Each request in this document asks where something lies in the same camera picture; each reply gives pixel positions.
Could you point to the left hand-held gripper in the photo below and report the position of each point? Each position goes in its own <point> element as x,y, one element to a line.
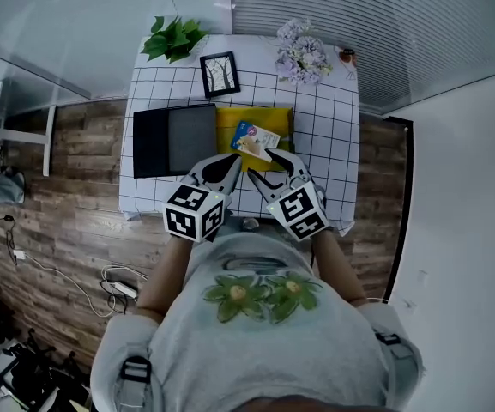
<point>193,217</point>

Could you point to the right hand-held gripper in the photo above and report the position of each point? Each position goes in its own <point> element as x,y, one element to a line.
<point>300,210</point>

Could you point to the small blue and white package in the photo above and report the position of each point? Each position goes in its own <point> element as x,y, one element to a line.
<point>250,139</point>

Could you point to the yellow container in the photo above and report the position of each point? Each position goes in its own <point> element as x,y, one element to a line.
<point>230,120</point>

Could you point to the person's right forearm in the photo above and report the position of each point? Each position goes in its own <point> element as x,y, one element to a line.
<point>337,268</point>

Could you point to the person's left forearm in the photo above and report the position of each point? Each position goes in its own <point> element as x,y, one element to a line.
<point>165,273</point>

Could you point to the person's grey shoe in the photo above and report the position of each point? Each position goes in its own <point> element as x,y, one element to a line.
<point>251,224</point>

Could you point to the white grid tablecloth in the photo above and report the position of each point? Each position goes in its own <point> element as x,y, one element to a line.
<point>328,144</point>

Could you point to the black and grey box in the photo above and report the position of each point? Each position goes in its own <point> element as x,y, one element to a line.
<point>174,140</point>

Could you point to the purple flower bouquet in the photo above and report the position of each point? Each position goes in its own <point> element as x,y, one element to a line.
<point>300,56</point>

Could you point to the green leafy plant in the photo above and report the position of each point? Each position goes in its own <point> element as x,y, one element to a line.
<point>173,41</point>

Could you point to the white power strip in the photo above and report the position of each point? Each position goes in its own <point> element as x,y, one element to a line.
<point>126,289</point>

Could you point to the person's grey flower-print shirt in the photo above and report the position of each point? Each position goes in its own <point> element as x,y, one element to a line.
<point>264,350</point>

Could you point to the white power adapter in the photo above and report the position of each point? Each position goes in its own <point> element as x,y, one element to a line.
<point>19,254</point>

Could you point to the black equipment pile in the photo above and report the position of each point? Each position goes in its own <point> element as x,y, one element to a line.
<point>19,363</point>

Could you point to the black picture frame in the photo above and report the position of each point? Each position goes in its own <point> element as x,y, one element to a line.
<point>219,74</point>

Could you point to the white table frame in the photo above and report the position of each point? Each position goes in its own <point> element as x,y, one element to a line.
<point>47,140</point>

